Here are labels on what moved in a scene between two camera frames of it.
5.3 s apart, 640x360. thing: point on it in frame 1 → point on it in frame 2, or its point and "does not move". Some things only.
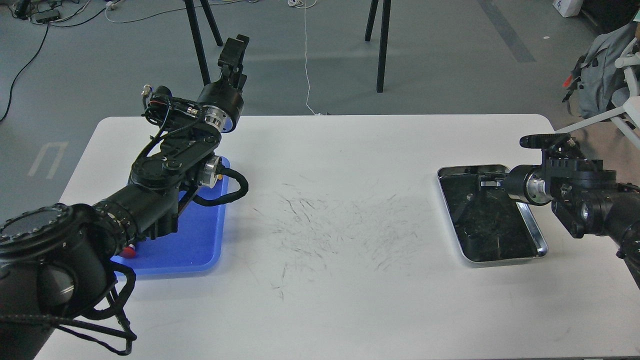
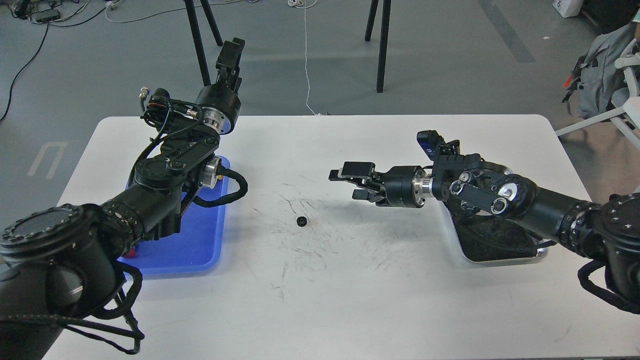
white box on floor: (568, 8) does not move
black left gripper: (223, 98) does not move
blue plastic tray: (198, 244) does not move
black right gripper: (526, 183) → (405, 186)
